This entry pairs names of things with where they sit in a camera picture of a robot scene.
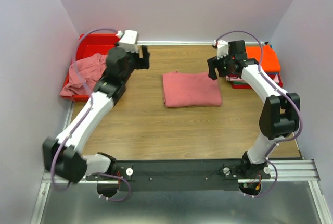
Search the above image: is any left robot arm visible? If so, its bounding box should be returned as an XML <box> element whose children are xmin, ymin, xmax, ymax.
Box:
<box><xmin>42</xmin><ymin>45</ymin><xmax>150</xmax><ymax>183</ymax></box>

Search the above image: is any crumpled pink t-shirt in bin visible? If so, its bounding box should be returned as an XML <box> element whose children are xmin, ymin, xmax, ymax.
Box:
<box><xmin>59</xmin><ymin>53</ymin><xmax>108</xmax><ymax>96</ymax></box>

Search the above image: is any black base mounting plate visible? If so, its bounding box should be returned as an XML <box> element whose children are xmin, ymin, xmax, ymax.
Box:
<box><xmin>85</xmin><ymin>158</ymin><xmax>271</xmax><ymax>192</ymax></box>

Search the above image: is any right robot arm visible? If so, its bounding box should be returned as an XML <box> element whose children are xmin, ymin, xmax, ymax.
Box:
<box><xmin>207</xmin><ymin>40</ymin><xmax>301</xmax><ymax>178</ymax></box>

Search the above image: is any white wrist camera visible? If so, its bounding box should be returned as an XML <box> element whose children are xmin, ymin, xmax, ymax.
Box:
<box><xmin>116</xmin><ymin>30</ymin><xmax>138</xmax><ymax>53</ymax></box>
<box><xmin>212</xmin><ymin>40</ymin><xmax>229</xmax><ymax>59</ymax></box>

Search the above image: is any green folded t-shirt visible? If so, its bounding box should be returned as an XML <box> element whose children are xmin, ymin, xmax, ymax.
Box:
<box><xmin>232</xmin><ymin>82</ymin><xmax>247</xmax><ymax>88</ymax></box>

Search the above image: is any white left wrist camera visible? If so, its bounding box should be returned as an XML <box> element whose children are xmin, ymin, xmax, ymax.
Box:
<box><xmin>116</xmin><ymin>30</ymin><xmax>138</xmax><ymax>53</ymax></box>

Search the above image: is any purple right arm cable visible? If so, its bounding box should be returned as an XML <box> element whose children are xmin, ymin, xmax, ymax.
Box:
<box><xmin>214</xmin><ymin>30</ymin><xmax>304</xmax><ymax>162</ymax></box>

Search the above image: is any orange folded t-shirt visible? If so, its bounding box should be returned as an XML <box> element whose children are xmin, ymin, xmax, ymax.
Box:
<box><xmin>246</xmin><ymin>45</ymin><xmax>280</xmax><ymax>73</ymax></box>

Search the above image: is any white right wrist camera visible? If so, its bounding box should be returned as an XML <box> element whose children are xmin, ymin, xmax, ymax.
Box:
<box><xmin>212</xmin><ymin>40</ymin><xmax>229</xmax><ymax>59</ymax></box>

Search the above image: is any red plastic bin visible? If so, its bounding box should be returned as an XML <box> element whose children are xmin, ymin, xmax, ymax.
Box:
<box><xmin>62</xmin><ymin>34</ymin><xmax>119</xmax><ymax>102</ymax></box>

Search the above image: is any salmon pink t-shirt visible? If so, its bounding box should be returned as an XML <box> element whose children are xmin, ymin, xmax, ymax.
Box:
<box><xmin>162</xmin><ymin>71</ymin><xmax>222</xmax><ymax>108</ymax></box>

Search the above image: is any light pink folded t-shirt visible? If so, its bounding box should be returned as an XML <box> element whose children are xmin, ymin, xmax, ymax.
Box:
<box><xmin>226</xmin><ymin>74</ymin><xmax>280</xmax><ymax>87</ymax></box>

